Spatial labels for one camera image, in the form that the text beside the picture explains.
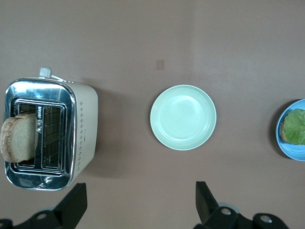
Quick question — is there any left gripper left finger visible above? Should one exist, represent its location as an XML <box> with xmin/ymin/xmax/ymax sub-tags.
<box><xmin>26</xmin><ymin>183</ymin><xmax>87</xmax><ymax>229</ymax></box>

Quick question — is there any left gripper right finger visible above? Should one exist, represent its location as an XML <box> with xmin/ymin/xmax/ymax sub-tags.
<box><xmin>195</xmin><ymin>181</ymin><xmax>239</xmax><ymax>229</ymax></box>

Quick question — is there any toasted bread slice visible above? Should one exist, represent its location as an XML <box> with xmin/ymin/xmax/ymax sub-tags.
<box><xmin>0</xmin><ymin>113</ymin><xmax>39</xmax><ymax>163</ymax></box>
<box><xmin>280</xmin><ymin>121</ymin><xmax>290</xmax><ymax>143</ymax></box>

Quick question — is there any green lettuce leaf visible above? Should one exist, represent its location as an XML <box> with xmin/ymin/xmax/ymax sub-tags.
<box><xmin>283</xmin><ymin>109</ymin><xmax>305</xmax><ymax>146</ymax></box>

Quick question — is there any light green round plate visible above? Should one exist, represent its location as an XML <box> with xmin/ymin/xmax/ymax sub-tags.
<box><xmin>150</xmin><ymin>84</ymin><xmax>217</xmax><ymax>151</ymax></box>

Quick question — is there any blue round plate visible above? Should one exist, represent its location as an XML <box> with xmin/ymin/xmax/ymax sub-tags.
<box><xmin>275</xmin><ymin>99</ymin><xmax>305</xmax><ymax>162</ymax></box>

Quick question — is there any cream chrome toaster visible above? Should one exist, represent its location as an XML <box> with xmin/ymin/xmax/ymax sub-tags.
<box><xmin>4</xmin><ymin>77</ymin><xmax>99</xmax><ymax>191</ymax></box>

